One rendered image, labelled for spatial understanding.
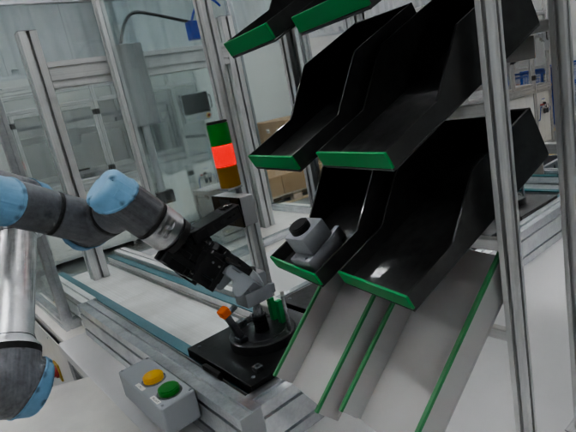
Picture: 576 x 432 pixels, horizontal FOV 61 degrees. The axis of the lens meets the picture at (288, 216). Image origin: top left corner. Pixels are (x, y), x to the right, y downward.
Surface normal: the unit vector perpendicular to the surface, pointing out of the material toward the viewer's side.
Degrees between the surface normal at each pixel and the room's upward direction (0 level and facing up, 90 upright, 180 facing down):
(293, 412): 90
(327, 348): 45
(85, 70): 90
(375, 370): 90
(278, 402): 90
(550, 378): 0
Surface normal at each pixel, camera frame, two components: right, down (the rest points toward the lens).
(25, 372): 0.78, -0.46
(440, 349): -0.74, -0.47
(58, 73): 0.62, 0.07
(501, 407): -0.19, -0.95
